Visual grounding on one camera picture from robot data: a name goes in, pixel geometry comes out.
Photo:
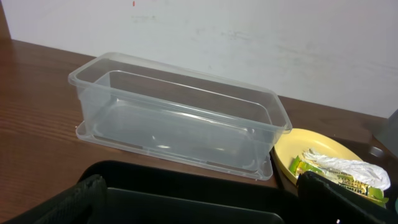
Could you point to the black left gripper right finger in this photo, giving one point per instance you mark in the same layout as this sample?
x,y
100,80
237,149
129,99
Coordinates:
x,y
322,201

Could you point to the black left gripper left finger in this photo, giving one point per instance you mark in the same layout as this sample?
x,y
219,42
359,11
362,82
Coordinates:
x,y
85,202

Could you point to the green yellow snack wrapper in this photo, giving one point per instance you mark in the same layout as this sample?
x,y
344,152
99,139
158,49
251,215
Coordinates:
x,y
300,166

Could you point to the white tissue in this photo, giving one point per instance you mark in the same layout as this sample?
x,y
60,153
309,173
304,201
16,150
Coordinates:
x,y
364,172

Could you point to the yellow plate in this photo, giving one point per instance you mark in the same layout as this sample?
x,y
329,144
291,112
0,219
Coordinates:
x,y
293,144

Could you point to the black waste tray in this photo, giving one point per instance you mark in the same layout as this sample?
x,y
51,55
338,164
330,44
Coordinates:
x,y
140,194

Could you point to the grey dishwasher rack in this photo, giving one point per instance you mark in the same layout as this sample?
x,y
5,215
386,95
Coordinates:
x,y
387,133

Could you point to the clear plastic waste bin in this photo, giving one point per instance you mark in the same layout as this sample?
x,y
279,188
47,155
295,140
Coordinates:
x,y
178,114

